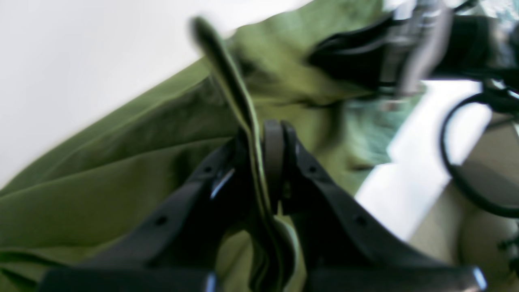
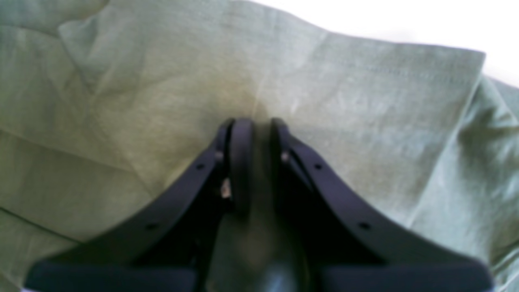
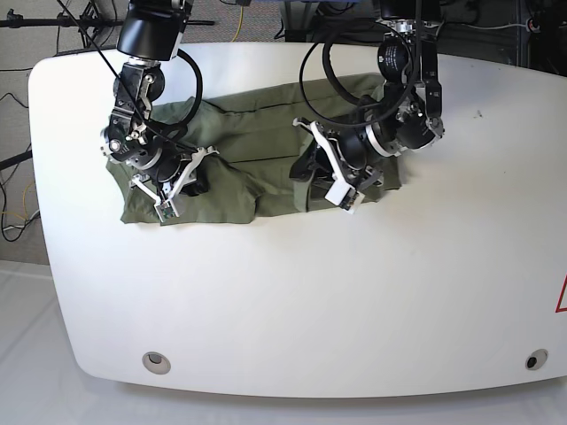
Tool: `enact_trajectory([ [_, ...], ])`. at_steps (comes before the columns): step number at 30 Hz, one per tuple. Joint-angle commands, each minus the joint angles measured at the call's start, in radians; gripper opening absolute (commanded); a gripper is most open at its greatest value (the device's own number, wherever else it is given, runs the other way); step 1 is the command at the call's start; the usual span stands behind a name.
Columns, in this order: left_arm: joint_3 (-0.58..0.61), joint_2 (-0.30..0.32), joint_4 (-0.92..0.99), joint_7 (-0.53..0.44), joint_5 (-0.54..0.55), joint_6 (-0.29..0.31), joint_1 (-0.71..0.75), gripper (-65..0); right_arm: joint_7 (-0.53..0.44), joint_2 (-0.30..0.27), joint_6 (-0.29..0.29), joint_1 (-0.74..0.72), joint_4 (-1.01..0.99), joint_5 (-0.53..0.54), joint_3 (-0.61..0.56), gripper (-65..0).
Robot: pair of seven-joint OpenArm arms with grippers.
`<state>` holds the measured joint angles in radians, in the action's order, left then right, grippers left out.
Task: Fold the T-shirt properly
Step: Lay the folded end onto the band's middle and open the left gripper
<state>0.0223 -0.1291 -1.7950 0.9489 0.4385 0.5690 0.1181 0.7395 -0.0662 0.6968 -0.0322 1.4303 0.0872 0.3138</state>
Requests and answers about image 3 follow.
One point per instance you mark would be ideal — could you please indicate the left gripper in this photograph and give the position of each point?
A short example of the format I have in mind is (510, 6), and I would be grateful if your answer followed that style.
(334, 155)

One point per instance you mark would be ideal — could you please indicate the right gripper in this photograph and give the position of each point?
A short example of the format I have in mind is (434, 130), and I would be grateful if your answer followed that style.
(186, 177)

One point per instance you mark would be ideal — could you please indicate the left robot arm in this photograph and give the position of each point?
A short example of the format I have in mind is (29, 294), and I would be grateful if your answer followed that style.
(407, 117)

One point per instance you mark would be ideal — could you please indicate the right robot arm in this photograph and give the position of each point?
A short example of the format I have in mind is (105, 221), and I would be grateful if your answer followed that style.
(164, 168)

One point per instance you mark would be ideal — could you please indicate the red triangle sticker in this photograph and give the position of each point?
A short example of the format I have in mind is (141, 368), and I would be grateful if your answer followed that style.
(561, 305)

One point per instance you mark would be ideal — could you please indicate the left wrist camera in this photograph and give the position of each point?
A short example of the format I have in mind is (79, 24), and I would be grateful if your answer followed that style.
(344, 196)

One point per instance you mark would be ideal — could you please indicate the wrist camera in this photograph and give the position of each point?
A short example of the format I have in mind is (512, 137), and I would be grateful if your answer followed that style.
(166, 210)
(344, 196)

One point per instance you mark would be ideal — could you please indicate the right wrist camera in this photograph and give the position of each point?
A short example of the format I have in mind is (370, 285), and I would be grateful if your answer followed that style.
(166, 210)

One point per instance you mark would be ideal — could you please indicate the left table cable grommet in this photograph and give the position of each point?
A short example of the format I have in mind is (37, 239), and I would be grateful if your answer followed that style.
(156, 363)

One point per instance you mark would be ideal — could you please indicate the table cable grommet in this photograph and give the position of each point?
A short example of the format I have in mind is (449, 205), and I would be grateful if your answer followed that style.
(536, 359)
(156, 363)

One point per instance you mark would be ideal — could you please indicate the right table cable grommet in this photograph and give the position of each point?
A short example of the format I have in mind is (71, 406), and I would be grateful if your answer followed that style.
(536, 359)

